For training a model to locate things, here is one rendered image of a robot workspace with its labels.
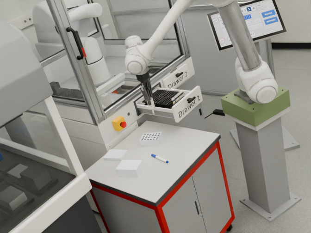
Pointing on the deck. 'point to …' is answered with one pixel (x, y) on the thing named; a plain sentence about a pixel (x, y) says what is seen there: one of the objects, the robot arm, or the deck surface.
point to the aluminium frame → (61, 23)
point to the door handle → (76, 43)
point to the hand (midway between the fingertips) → (151, 103)
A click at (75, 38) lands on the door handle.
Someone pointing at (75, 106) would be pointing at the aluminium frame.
